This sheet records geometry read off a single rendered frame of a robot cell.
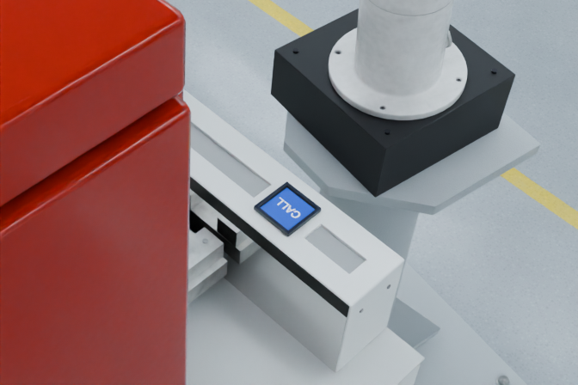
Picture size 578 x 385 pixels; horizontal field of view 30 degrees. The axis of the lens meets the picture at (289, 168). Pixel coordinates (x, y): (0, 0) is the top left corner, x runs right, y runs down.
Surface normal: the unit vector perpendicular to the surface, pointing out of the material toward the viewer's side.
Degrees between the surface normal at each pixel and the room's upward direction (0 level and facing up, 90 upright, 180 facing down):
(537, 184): 0
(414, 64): 89
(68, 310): 90
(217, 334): 0
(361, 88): 3
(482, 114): 90
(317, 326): 90
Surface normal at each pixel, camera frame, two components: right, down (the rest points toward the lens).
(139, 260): 0.72, 0.55
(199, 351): 0.08, -0.66
